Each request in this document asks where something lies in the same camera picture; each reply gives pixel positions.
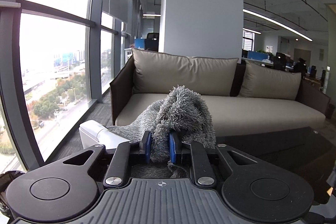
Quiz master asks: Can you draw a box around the beige and brown sofa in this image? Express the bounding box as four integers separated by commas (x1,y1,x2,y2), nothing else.
110,54,330,136

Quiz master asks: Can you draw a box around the person in dark clothes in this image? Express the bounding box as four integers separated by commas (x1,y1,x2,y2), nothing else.
293,57,307,80

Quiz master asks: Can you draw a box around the white plastic pitcher container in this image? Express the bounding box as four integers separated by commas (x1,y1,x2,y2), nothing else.
79,120,129,149

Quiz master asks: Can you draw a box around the beige sofa cushion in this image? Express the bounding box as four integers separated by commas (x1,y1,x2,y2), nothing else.
132,49,238,96
239,61,301,100

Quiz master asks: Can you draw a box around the grey fluffy microfibre cloth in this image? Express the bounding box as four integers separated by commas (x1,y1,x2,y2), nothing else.
108,86,216,178

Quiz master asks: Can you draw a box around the beige sofa back cushion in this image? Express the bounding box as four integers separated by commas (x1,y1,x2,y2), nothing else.
132,49,238,96

